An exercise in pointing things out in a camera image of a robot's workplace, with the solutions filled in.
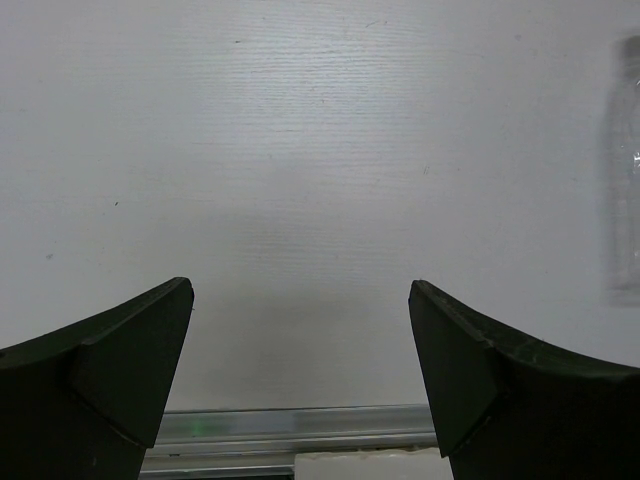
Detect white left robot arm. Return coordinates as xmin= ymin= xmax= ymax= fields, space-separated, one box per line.
xmin=1 ymin=277 xmax=639 ymax=479

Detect aluminium table edge rail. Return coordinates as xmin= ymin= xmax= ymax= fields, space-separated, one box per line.
xmin=140 ymin=405 xmax=437 ymax=479

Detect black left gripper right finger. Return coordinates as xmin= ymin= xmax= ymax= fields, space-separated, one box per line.
xmin=408 ymin=280 xmax=639 ymax=479

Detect clear unlabelled plastic bottle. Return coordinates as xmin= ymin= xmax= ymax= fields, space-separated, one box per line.
xmin=602 ymin=32 xmax=639 ymax=303

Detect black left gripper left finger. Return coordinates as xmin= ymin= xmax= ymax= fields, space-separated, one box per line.
xmin=1 ymin=277 xmax=194 ymax=479

